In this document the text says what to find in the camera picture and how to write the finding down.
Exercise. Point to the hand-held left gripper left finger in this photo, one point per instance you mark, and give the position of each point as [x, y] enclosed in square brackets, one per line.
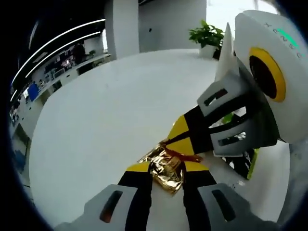
[134, 204]

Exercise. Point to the long ceiling light strip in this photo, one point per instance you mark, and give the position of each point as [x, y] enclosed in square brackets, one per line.
[102, 20]
[98, 32]

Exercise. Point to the gold foil skincare sachet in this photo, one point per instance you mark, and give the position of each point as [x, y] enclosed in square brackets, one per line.
[166, 175]

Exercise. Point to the dark red container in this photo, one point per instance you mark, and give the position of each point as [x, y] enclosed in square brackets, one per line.
[216, 55]

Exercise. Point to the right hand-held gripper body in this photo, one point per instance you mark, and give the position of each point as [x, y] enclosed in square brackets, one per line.
[260, 31]

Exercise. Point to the green potted plant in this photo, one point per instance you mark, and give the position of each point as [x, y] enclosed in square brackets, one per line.
[207, 36]

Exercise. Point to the black green skincare pack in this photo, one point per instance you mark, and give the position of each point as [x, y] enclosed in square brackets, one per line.
[240, 166]

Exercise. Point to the long white office counter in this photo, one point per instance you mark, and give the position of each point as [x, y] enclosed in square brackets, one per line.
[103, 56]

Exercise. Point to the blue storage bin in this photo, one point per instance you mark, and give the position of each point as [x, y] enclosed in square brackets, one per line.
[33, 92]

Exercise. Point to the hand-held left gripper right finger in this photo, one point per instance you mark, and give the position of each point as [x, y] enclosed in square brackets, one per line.
[199, 204]

